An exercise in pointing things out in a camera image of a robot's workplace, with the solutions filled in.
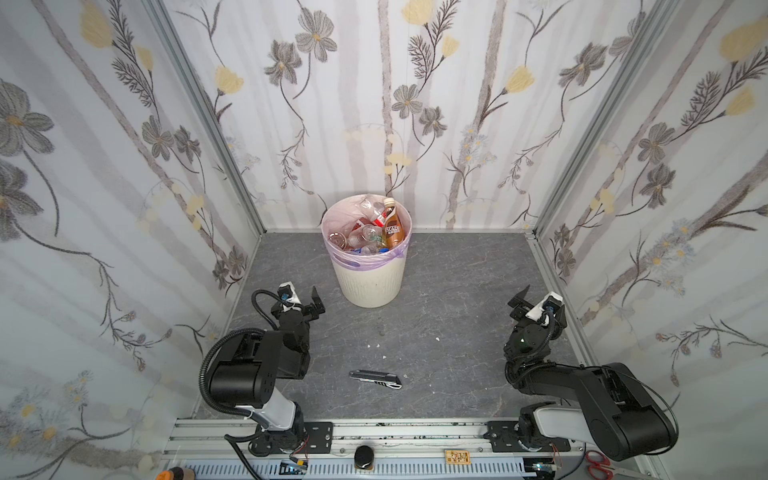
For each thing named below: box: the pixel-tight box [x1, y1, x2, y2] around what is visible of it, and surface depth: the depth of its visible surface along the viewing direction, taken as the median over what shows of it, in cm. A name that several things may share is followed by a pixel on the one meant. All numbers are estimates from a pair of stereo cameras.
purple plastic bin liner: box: [321, 194, 413, 271], surface depth 82 cm
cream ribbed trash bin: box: [330, 254, 408, 308], surface depth 88 cm
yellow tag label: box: [445, 450, 471, 465], surface depth 72 cm
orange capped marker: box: [156, 467, 196, 480], surface depth 66 cm
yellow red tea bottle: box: [352, 217, 377, 231], surface depth 94 cm
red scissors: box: [586, 450, 615, 480], surface depth 71 cm
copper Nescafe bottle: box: [382, 197, 405, 250], surface depth 88 cm
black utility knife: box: [349, 369, 403, 389], surface depth 85 cm
